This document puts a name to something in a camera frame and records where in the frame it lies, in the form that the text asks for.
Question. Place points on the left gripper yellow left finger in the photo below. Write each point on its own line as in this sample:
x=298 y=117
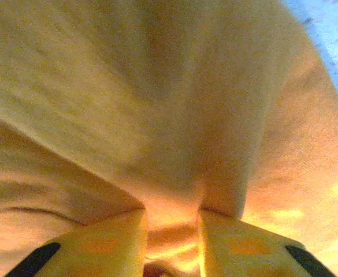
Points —
x=99 y=248

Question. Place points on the orange t-shirt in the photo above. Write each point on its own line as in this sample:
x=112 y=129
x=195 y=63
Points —
x=128 y=86

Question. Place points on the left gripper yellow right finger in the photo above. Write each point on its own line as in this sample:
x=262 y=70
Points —
x=243 y=251

